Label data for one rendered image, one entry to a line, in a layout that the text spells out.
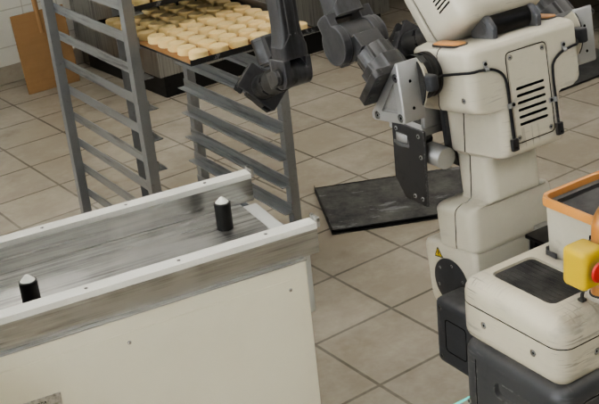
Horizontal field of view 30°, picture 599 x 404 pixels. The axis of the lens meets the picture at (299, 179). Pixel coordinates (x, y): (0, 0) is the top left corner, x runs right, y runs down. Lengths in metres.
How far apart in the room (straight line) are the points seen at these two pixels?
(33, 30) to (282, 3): 3.88
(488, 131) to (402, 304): 1.51
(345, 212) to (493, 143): 2.08
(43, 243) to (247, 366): 0.45
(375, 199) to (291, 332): 2.21
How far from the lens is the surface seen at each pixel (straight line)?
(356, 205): 4.19
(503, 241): 2.23
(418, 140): 2.19
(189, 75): 3.85
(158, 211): 2.20
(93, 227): 2.17
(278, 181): 3.46
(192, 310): 1.95
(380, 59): 2.03
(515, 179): 2.20
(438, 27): 2.10
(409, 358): 3.27
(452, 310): 2.16
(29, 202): 4.69
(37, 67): 6.12
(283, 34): 2.31
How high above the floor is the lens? 1.75
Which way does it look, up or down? 23 degrees down
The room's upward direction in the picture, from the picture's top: 6 degrees counter-clockwise
